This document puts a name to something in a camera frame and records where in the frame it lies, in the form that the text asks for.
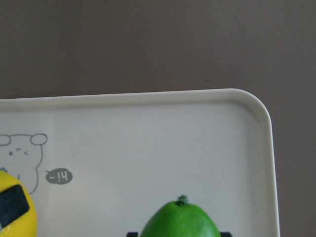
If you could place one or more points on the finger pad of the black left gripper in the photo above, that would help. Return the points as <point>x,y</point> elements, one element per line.
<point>13,204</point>

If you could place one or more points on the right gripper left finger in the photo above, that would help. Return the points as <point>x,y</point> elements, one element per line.
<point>132,234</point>

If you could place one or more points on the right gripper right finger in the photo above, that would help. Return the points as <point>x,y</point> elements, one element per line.
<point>225,234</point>

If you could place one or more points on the yellow lemon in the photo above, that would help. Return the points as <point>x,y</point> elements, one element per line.
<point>27,224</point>

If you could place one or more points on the green lime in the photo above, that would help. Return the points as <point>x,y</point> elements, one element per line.
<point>180,219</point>

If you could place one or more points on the cream rabbit tray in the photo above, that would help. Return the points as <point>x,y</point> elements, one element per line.
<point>102,165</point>

